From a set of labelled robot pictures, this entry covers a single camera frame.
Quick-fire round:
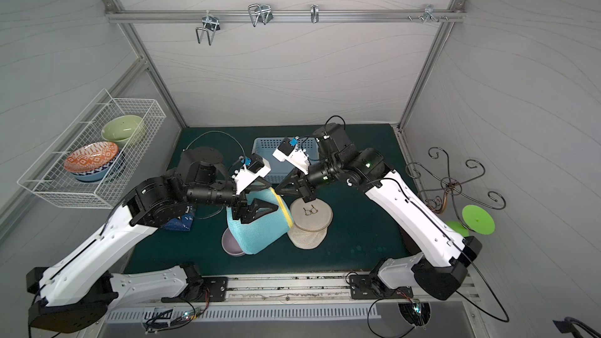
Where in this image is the cream mesh laundry bag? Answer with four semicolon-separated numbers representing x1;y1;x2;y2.
287;199;333;250

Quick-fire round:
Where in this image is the teal mesh laundry bag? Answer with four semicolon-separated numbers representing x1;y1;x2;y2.
226;188;294;255

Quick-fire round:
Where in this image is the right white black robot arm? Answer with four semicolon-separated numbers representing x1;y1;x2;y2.
273;124;482;300

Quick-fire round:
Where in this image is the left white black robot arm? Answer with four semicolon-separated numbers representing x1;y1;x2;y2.
26;147;280;334

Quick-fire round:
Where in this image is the blue snack bag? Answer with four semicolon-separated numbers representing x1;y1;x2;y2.
162;206;195;232

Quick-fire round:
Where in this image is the lilac ceramic bowl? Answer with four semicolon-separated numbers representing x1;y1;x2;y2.
221;228;245;257

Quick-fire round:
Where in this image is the light blue plastic basket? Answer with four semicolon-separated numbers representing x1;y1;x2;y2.
252;137;319;186

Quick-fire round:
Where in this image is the dark green table mat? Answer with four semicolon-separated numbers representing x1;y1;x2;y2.
125;122;416;275

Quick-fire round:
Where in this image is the green ceramic bowl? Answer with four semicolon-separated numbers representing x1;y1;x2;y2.
101;115;146;150

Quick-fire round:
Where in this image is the black scrolled metal stand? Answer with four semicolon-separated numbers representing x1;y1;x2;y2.
405;146;507;233

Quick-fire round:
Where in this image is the blue bowl under orange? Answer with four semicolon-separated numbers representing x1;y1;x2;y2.
71;159;123;182

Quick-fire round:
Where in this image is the orange patterned bowl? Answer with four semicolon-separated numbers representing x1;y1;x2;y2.
64;142;119;174

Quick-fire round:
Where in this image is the green round disc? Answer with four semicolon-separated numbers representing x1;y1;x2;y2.
462;205;496;235

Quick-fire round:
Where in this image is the middle metal hook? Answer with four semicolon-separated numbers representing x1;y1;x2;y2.
247;3;273;28

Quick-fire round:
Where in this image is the small metal hook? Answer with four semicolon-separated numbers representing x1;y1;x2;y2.
310;4;319;23

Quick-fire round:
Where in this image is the left double metal hook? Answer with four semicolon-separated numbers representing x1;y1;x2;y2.
196;13;221;45

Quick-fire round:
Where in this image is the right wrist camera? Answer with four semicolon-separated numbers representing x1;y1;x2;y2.
272;138;310;175

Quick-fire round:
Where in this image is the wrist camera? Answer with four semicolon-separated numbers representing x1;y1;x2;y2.
272;138;310;175
233;153;271;196

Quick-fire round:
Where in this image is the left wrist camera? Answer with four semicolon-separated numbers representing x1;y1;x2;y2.
233;153;271;196

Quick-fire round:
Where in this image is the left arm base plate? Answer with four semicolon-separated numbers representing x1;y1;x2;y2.
161;277;228;303

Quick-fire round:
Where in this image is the aluminium front rail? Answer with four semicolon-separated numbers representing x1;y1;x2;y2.
93;269;482;308

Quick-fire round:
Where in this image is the aluminium rail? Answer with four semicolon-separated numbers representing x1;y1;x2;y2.
106;8;467;24
93;269;482;308

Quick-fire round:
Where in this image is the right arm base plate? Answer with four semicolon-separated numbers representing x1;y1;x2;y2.
344;272;413;300

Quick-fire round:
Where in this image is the white slotted cable duct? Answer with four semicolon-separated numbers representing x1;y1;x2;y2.
105;304;381;324

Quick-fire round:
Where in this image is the white wire wall basket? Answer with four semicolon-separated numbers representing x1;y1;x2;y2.
17;90;166;208

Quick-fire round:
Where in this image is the right metal hook bracket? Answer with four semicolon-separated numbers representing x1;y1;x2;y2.
407;6;449;23

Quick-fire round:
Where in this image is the aluminium top rail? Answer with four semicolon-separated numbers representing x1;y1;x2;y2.
106;8;467;24

